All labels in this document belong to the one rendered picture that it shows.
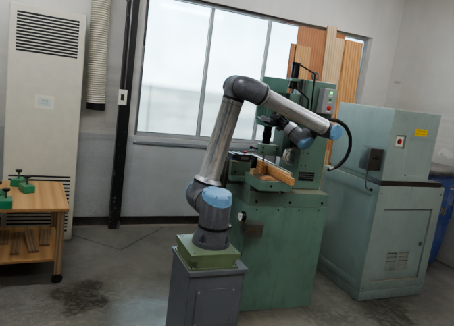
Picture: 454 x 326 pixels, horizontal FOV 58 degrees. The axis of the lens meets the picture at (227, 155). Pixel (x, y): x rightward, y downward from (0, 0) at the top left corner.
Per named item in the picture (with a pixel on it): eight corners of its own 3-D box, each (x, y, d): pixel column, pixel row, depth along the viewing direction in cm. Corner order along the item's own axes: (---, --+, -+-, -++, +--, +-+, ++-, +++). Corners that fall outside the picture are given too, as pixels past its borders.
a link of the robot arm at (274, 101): (249, 72, 191) (348, 126, 222) (238, 71, 202) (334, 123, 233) (240, 95, 191) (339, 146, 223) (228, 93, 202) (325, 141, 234)
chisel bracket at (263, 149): (255, 154, 272) (256, 142, 271) (273, 156, 277) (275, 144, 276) (259, 157, 265) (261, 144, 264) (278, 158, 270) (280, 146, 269)
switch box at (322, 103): (315, 112, 265) (319, 87, 262) (328, 113, 269) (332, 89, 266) (321, 113, 259) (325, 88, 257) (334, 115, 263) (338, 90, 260)
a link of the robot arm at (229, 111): (190, 214, 207) (234, 71, 200) (180, 202, 223) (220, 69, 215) (217, 218, 214) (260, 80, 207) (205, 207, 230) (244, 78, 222)
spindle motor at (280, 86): (250, 122, 272) (257, 75, 267) (273, 125, 279) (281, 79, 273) (261, 125, 256) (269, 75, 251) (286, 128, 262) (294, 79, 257)
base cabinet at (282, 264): (211, 279, 302) (223, 186, 290) (280, 275, 323) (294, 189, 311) (232, 312, 260) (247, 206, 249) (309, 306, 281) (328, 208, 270)
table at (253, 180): (211, 166, 289) (212, 158, 288) (250, 169, 300) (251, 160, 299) (244, 189, 233) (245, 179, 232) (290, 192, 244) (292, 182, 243)
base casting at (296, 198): (223, 186, 290) (225, 174, 288) (294, 189, 311) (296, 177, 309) (248, 206, 249) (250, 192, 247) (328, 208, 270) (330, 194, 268)
